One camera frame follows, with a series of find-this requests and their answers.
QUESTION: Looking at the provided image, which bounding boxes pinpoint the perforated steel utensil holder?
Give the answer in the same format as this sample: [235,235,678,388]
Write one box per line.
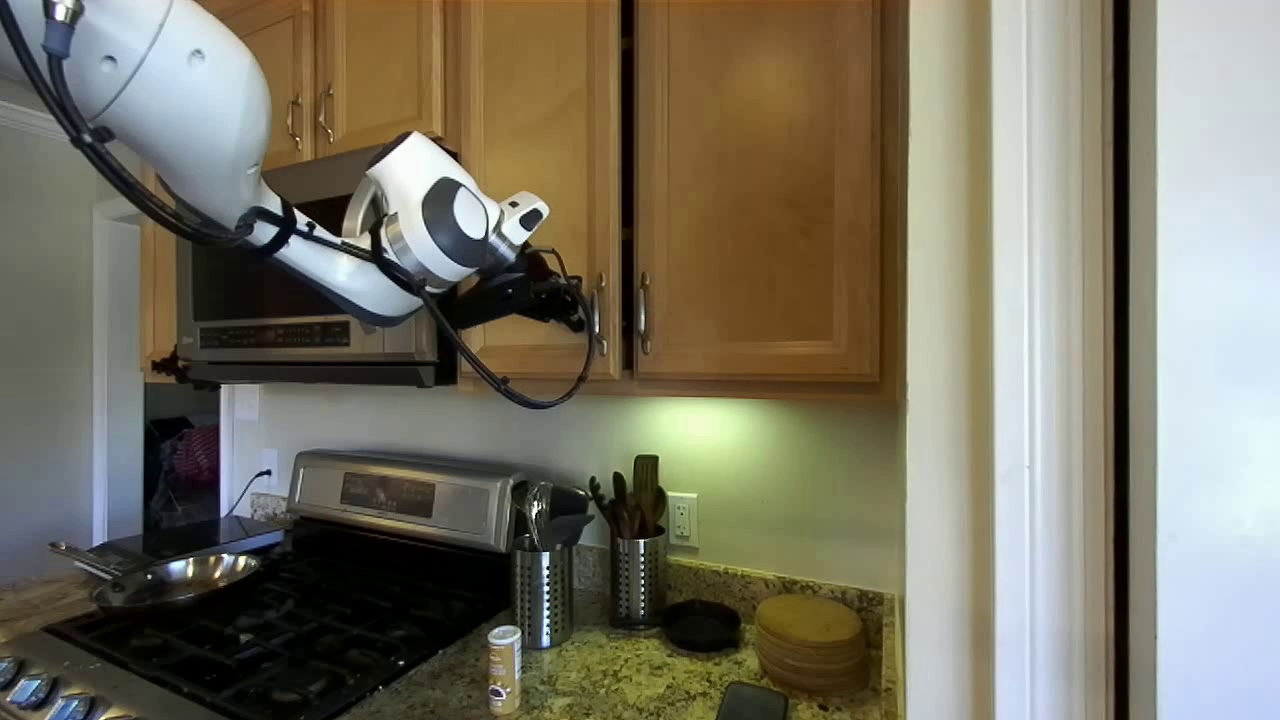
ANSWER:
[512,540,581,657]
[610,528,670,631]

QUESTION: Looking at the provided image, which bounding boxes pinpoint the white wall outlet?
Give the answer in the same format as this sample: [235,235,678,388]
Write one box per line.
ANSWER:
[662,489,705,556]

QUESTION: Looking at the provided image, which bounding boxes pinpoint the black kitchen utensil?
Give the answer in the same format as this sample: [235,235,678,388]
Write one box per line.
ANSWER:
[585,472,639,540]

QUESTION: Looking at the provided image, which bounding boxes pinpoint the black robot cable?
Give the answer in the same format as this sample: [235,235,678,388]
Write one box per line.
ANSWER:
[0,0,598,416]

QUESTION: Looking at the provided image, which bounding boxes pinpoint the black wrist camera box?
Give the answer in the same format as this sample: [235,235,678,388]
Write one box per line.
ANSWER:
[427,271,534,333]

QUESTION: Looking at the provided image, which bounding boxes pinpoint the black nylon turner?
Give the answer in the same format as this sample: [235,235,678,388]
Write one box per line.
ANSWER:
[545,485,598,550]

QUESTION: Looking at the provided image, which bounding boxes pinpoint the wooden cutting board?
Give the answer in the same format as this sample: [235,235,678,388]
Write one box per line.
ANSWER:
[0,574,103,644]

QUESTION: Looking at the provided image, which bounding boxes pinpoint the small black round dish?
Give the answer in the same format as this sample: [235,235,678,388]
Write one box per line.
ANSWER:
[655,594,749,657]

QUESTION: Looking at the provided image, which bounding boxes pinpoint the small brown bottle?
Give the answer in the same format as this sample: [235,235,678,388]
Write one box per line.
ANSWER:
[483,618,529,720]

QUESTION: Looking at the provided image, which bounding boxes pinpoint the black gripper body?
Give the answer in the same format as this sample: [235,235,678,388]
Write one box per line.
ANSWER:
[512,243,592,333]

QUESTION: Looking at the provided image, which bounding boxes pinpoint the brown wooden utensil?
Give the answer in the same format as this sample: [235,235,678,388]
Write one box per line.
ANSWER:
[626,450,670,540]

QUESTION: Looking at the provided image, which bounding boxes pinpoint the narrow wooden cabinet door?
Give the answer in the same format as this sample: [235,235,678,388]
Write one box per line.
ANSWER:
[136,217,182,380]

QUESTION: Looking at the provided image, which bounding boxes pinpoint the wooden wall cabinet frame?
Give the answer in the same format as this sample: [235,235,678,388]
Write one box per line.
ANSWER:
[442,0,911,404]

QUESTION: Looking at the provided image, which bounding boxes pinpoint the steel frying pan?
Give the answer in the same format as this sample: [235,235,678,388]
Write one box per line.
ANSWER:
[52,537,264,610]

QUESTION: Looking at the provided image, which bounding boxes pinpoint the black power cord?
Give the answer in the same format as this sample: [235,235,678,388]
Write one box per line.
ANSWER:
[221,464,278,523]

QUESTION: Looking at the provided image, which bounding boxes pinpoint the stainless steel microwave oven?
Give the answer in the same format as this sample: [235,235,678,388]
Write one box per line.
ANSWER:
[172,148,459,392]

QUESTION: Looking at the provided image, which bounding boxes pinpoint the white door frame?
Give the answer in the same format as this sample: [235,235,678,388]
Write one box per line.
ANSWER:
[986,0,1118,720]

